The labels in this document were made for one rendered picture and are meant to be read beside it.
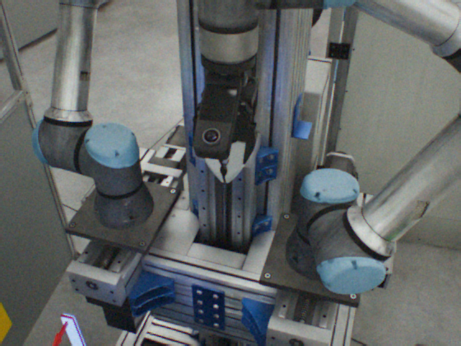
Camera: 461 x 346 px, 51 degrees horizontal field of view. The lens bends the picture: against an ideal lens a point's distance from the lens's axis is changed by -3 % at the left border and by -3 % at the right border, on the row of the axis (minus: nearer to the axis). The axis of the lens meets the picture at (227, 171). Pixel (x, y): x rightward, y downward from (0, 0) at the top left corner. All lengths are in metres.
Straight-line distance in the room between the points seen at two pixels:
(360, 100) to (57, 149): 1.35
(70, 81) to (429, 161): 0.78
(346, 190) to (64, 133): 0.64
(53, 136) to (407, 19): 0.79
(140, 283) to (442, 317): 1.57
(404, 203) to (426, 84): 1.30
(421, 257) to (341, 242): 1.78
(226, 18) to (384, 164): 1.83
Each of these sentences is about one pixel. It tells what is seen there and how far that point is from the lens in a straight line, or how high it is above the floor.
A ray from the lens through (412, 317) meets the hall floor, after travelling 2.43.
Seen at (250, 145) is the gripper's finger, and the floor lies 1.50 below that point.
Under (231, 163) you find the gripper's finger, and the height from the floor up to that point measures 1.47.
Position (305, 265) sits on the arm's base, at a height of 1.07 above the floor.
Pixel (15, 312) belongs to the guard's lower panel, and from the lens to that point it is 2.19.
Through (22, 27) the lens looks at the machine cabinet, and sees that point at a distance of 4.54.
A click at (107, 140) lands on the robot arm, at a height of 1.27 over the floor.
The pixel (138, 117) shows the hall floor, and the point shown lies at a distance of 3.45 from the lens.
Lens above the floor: 1.93
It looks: 41 degrees down
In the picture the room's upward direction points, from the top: straight up
